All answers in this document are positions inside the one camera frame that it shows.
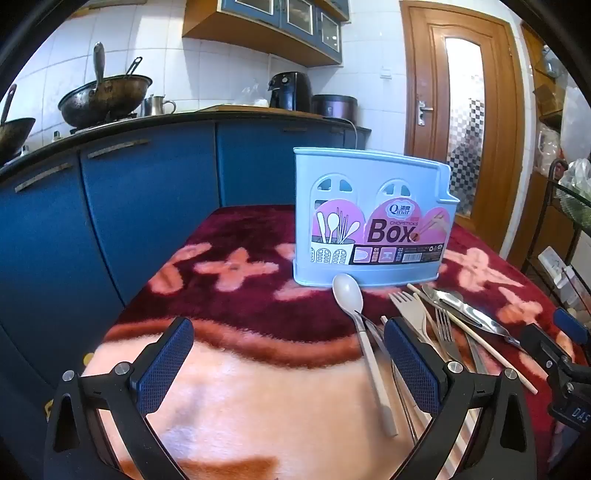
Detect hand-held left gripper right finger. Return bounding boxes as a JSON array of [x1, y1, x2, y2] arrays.
[[383, 317, 539, 480]]

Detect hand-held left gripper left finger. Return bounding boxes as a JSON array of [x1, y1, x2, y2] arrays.
[[43, 316, 195, 480]]

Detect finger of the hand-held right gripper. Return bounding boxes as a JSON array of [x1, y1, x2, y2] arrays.
[[554, 308, 591, 344], [522, 323, 575, 370]]

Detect metal fork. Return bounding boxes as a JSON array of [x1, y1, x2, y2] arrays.
[[434, 307, 490, 376]]

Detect beige plastic fork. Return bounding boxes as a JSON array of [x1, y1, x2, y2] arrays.
[[389, 291, 437, 344]]

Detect beige plastic spoon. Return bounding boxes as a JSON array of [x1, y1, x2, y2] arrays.
[[332, 273, 399, 438]]

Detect light blue utensil box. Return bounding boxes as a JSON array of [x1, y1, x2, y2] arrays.
[[292, 147, 461, 291]]

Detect white power strip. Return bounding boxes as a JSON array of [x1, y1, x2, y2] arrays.
[[538, 247, 571, 282]]

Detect red floral blanket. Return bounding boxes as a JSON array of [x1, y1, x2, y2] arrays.
[[82, 204, 583, 480]]

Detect wooden shelf unit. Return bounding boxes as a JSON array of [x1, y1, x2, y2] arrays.
[[519, 21, 591, 259]]

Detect bag of green vegetables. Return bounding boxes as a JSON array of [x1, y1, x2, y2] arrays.
[[556, 159, 591, 217]]

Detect blue kitchen base cabinet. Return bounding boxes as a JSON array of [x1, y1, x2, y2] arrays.
[[0, 117, 372, 444]]

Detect black metal rack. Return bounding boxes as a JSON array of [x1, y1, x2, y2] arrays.
[[522, 159, 591, 305]]

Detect wooden door with glass panel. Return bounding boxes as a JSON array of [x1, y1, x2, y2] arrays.
[[399, 0, 527, 252]]

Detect white plastic bag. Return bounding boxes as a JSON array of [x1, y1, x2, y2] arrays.
[[558, 83, 591, 160]]

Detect cardboard box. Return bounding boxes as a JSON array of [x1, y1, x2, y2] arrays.
[[533, 83, 566, 118]]

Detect dark kitchen countertop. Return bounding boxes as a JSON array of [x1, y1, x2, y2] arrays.
[[0, 111, 372, 178]]

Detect gas stove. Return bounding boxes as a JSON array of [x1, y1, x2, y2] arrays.
[[69, 111, 139, 136]]

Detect metal kettle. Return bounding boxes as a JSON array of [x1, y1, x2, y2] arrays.
[[141, 95, 177, 117]]

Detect dark rice cooker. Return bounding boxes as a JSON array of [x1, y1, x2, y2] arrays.
[[311, 95, 358, 121]]

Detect large black wok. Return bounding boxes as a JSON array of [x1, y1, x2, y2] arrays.
[[58, 56, 153, 129]]

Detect small black wok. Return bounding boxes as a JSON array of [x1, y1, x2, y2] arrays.
[[0, 83, 37, 162]]

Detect clear plastic bag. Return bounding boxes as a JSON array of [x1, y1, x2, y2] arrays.
[[231, 80, 271, 108]]

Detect black air fryer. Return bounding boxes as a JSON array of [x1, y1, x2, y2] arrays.
[[268, 71, 312, 112]]

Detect metal ladle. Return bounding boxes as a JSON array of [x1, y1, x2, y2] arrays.
[[92, 42, 106, 93]]

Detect wall cabinet with glass doors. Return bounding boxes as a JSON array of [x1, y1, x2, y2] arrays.
[[182, 0, 349, 68]]

